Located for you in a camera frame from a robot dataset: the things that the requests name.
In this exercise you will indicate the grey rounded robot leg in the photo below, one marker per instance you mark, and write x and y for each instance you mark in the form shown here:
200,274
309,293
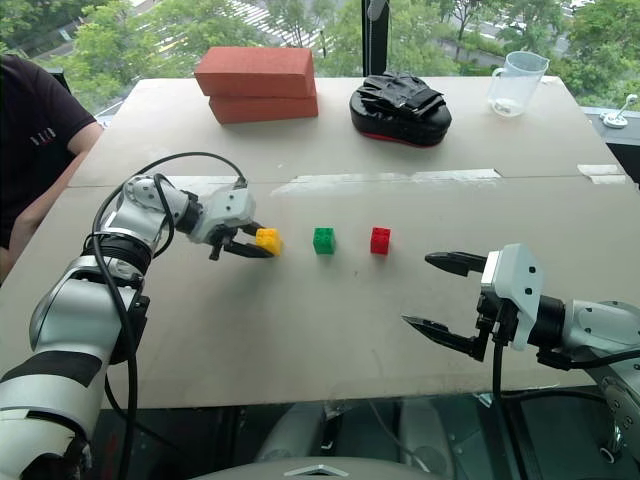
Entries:
292,432
427,435

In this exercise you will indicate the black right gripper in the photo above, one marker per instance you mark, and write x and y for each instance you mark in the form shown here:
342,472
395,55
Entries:
502,315

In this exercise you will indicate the black padded focus mitt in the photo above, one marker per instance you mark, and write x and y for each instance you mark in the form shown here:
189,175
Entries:
400,117

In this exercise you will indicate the red toy brick cube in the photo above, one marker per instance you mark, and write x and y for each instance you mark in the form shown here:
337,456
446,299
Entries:
380,241

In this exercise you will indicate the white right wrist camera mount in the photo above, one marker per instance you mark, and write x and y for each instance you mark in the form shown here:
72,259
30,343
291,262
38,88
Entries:
522,280

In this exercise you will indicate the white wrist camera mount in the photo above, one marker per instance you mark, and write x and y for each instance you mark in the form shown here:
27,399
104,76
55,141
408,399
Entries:
231,206
522,280

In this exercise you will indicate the short clear tape strip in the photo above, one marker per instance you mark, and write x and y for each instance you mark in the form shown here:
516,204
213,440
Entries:
602,173

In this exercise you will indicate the person bare forearm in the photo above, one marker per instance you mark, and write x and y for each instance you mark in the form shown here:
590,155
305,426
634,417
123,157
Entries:
55,187

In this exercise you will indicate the yellow toy brick cube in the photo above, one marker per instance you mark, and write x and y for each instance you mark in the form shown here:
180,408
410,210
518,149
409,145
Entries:
270,241

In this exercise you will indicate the green toy brick cube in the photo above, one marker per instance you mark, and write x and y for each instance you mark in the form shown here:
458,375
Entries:
324,241

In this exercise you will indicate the clear plastic measuring jug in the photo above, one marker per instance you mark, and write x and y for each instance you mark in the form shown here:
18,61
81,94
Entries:
517,82

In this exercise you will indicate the red clay brick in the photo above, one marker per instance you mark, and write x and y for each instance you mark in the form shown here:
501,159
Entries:
255,71
265,109

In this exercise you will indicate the long clear tape strip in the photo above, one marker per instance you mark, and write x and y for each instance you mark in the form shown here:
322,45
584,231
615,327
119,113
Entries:
380,178

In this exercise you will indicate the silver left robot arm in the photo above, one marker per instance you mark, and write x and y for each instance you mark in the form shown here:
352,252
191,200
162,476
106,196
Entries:
75,320

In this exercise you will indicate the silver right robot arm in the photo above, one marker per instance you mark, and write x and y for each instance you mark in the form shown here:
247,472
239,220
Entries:
595,325

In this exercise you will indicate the black window frame post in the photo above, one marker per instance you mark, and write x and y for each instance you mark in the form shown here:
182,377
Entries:
374,45

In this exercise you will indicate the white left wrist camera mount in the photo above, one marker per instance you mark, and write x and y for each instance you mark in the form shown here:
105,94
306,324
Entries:
231,206

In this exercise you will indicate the small white stand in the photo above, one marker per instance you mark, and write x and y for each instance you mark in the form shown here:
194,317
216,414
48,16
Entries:
614,119

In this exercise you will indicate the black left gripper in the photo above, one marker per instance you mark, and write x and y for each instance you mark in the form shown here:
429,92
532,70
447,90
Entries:
223,239

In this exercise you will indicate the person in black t-shirt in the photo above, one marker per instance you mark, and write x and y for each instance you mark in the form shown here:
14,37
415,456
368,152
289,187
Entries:
30,135

